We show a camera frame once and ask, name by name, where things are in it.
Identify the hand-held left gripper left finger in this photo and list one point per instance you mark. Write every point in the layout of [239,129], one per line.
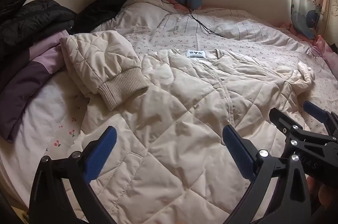
[101,154]

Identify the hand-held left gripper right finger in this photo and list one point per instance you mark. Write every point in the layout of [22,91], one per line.
[237,151]

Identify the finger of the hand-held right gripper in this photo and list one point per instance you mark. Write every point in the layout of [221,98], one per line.
[315,110]
[281,119]

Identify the beige quilted jacket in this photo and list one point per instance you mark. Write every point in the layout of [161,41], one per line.
[169,113]

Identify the person's right hand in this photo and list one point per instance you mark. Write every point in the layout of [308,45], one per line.
[322,193]

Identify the pink pillow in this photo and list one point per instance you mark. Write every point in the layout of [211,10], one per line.
[328,52]

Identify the purple jacket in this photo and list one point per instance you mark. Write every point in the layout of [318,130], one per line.
[23,81]

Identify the cherry print duvet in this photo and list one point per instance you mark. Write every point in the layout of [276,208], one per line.
[184,31]

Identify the black puffer jacket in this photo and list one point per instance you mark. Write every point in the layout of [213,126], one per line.
[31,18]

